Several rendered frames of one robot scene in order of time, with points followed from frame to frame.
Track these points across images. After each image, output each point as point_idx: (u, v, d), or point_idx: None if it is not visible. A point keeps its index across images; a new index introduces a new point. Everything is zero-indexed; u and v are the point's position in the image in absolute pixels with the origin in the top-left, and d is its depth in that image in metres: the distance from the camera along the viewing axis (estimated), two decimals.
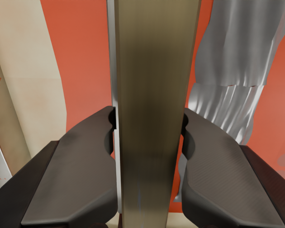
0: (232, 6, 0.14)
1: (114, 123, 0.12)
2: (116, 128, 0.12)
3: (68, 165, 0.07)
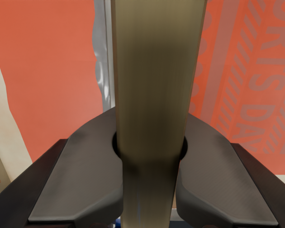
0: None
1: None
2: None
3: (76, 163, 0.07)
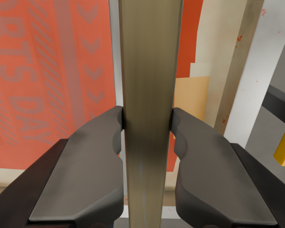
0: None
1: (122, 123, 0.12)
2: (124, 128, 0.12)
3: (77, 163, 0.07)
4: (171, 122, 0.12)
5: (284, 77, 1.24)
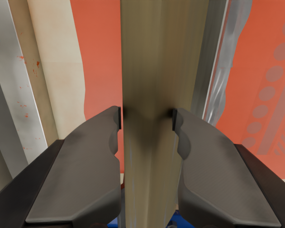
0: None
1: (119, 123, 0.12)
2: (121, 128, 0.12)
3: (73, 164, 0.07)
4: (174, 122, 0.12)
5: None
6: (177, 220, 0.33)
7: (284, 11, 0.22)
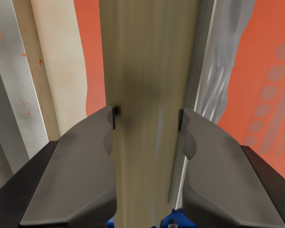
0: None
1: (113, 123, 0.12)
2: (115, 128, 0.12)
3: (68, 165, 0.07)
4: (180, 122, 0.12)
5: None
6: (178, 218, 0.33)
7: None
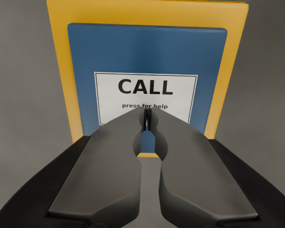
0: None
1: (144, 125, 0.12)
2: (145, 130, 0.12)
3: (96, 161, 0.07)
4: (149, 122, 0.12)
5: None
6: None
7: None
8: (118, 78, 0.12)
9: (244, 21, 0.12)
